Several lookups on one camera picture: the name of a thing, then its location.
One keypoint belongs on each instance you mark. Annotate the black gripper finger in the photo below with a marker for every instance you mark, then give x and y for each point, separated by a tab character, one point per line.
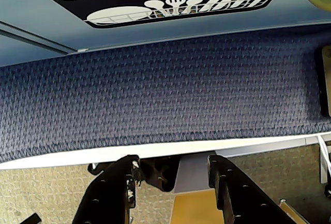
240	203
108	195

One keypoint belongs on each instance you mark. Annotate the gray and yellow table leg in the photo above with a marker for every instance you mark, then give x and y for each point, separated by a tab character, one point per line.
191	177

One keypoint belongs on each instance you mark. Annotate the black flat bar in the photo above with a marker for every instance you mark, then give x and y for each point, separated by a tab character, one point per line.
31	220

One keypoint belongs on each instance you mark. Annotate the brown wooden board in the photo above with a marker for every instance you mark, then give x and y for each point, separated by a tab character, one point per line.
326	79

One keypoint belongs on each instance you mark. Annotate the blue dishwasher door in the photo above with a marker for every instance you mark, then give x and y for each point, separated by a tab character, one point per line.
181	31

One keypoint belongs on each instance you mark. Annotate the blue toy kitchen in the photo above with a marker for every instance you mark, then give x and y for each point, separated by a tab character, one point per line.
297	22

